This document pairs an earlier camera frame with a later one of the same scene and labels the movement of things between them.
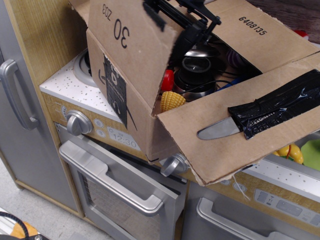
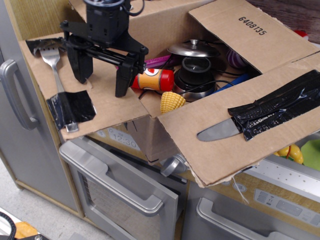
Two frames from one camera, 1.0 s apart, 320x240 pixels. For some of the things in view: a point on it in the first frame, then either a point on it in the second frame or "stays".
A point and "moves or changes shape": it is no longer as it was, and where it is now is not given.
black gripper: x=198 y=17 → x=106 y=33
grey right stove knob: x=174 y=164 stays
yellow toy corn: x=170 y=100 stays
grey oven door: x=121 y=201 stays
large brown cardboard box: x=225 y=130 moves or changes shape
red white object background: x=302 y=34 stays
